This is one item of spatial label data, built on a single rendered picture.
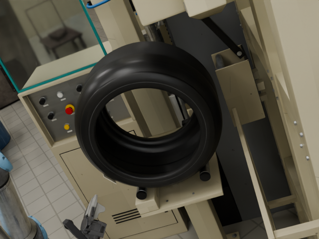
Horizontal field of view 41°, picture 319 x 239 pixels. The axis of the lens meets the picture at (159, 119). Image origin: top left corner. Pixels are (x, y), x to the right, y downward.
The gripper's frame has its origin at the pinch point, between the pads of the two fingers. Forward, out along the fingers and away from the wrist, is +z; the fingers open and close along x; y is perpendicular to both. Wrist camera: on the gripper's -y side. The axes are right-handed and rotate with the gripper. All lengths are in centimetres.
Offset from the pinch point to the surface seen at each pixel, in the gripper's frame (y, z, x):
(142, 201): 21.7, 3.5, -2.5
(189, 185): 40.6, 15.7, 0.0
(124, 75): -10, 43, 28
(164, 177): 22.2, 14.9, 12.2
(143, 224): 65, -8, -94
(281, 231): 38, 5, 67
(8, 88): -25, 118, -491
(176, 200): 35.3, 7.9, 1.8
